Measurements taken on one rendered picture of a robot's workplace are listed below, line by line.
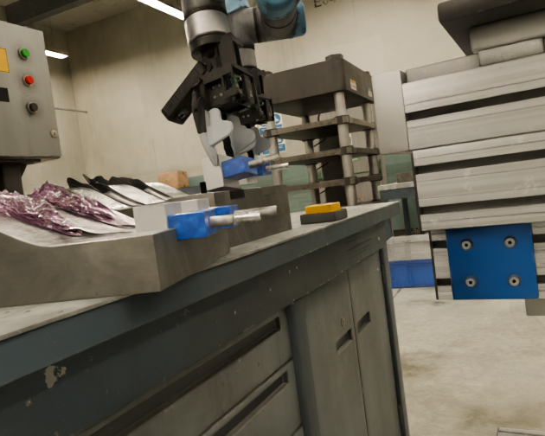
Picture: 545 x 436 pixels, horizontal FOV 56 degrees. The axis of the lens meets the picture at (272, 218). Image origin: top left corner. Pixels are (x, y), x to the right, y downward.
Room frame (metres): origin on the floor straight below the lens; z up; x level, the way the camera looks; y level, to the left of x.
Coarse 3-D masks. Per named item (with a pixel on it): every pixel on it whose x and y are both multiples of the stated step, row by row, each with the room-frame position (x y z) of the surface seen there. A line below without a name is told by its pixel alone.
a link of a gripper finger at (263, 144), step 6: (258, 132) 1.17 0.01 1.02; (258, 138) 1.17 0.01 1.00; (264, 138) 1.17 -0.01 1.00; (258, 144) 1.18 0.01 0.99; (264, 144) 1.17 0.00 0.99; (270, 144) 1.16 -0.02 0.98; (252, 150) 1.17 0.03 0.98; (258, 150) 1.18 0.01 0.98; (264, 150) 1.17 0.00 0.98; (252, 156) 1.18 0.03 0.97
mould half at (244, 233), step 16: (80, 192) 0.91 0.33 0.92; (96, 192) 0.94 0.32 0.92; (128, 192) 1.00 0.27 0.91; (144, 192) 1.03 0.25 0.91; (176, 192) 1.10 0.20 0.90; (224, 192) 0.80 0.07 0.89; (256, 192) 0.89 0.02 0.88; (112, 208) 0.87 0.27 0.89; (128, 208) 0.85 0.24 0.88; (240, 208) 0.84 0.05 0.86; (288, 208) 1.00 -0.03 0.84; (240, 224) 0.83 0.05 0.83; (256, 224) 0.88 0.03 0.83; (272, 224) 0.93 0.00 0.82; (288, 224) 0.99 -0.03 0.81; (240, 240) 0.82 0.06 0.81
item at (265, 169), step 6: (258, 168) 1.12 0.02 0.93; (264, 168) 1.12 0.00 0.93; (270, 168) 1.12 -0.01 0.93; (276, 168) 1.12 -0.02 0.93; (282, 168) 1.11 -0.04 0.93; (288, 168) 1.11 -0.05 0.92; (258, 174) 1.12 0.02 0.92; (264, 174) 1.12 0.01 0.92; (270, 174) 1.15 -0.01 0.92; (240, 180) 1.14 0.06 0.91; (246, 180) 1.13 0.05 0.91; (252, 180) 1.15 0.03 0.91
